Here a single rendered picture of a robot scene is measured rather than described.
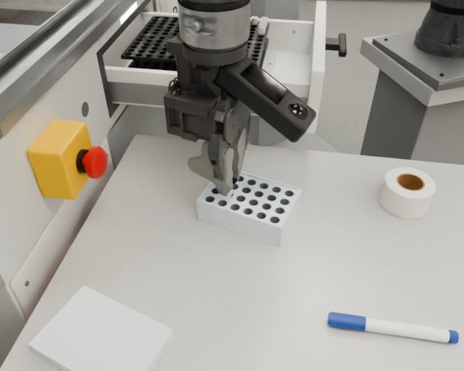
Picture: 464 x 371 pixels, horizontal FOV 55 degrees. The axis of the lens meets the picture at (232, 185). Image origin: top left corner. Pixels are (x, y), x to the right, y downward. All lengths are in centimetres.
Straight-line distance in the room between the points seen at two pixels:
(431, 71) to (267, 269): 62
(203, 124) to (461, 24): 72
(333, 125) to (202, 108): 178
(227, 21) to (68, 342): 37
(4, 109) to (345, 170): 49
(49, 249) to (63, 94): 20
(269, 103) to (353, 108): 195
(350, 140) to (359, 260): 160
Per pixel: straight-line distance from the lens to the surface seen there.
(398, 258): 63
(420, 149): 118
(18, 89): 54
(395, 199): 67
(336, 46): 78
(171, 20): 90
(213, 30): 47
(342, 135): 221
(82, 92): 68
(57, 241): 65
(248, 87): 49
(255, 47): 78
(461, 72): 106
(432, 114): 113
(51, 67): 61
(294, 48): 92
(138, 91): 74
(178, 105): 53
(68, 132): 57
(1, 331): 68
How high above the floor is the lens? 121
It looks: 41 degrees down
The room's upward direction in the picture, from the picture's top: straight up
